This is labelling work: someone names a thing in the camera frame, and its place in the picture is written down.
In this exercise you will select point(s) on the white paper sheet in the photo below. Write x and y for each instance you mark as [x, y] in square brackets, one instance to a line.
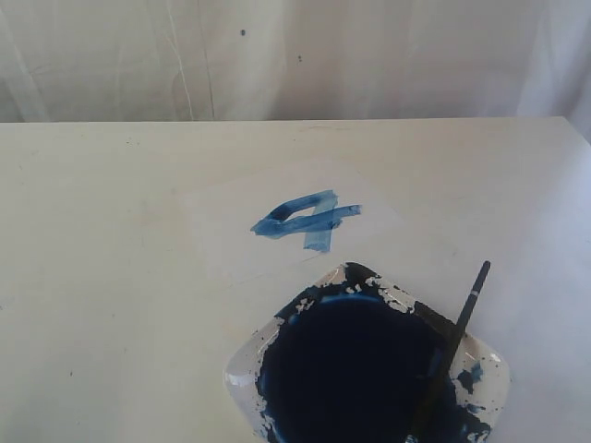
[295, 221]

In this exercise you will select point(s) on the white backdrop cloth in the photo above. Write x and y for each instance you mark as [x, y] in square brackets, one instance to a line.
[259, 60]

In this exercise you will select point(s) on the black paintbrush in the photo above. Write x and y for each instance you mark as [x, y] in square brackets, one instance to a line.
[424, 410]

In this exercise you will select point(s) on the white square paint dish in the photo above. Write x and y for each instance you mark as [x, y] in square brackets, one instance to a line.
[351, 357]

